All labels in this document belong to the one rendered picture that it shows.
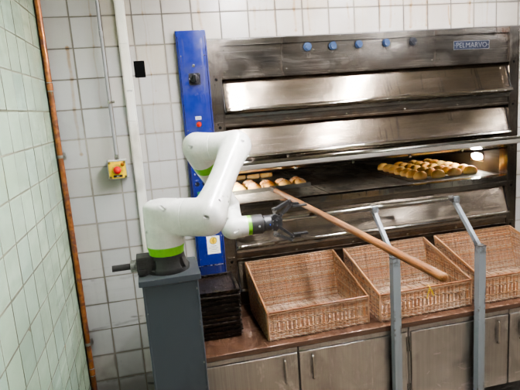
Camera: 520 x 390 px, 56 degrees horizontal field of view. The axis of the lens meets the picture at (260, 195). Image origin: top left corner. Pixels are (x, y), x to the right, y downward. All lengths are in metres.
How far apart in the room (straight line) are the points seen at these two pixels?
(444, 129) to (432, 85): 0.28
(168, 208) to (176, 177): 1.10
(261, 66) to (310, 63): 0.29
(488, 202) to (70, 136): 2.57
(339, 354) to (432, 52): 1.83
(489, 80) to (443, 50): 0.36
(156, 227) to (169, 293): 0.23
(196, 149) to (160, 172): 0.81
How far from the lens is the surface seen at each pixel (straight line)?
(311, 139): 2.84
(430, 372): 2.92
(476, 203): 3.42
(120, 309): 2.92
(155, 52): 2.71
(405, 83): 3.08
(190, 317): 1.73
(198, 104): 2.68
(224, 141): 1.87
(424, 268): 1.66
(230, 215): 2.21
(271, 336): 2.51
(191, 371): 1.82
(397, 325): 2.62
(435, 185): 3.23
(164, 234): 1.65
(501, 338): 3.08
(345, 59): 2.94
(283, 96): 2.79
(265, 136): 2.78
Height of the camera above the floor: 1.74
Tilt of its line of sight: 11 degrees down
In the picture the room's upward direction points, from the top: 4 degrees counter-clockwise
